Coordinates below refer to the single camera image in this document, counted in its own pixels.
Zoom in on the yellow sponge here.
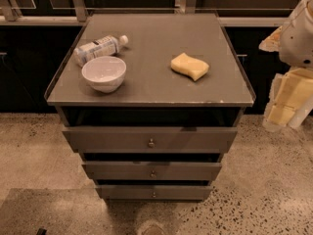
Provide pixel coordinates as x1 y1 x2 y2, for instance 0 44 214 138
170 53 209 81

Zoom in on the white ceramic bowl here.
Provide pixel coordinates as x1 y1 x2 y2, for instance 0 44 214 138
81 56 126 93

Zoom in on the grey drawer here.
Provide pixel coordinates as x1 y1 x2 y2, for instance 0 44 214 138
63 126 237 154
82 162 221 180
97 185 212 201

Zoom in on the grey drawer cabinet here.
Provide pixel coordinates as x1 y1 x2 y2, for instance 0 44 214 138
45 14 255 190

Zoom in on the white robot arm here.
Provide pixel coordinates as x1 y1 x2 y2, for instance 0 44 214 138
259 0 313 132

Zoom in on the metal railing frame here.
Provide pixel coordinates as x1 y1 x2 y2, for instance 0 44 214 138
0 0 300 26

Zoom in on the clear plastic water bottle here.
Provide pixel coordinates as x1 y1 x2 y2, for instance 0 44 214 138
73 35 128 67

